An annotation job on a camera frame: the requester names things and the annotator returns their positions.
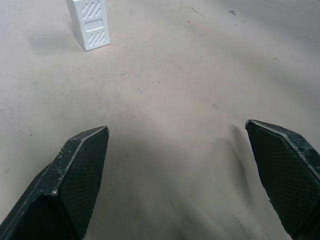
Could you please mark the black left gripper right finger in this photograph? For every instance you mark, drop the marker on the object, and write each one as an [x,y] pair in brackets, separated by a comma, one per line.
[287,172]

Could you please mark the white plastic block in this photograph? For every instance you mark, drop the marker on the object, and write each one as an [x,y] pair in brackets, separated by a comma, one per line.
[91,23]

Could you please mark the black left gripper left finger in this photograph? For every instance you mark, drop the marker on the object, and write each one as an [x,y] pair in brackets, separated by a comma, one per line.
[75,180]

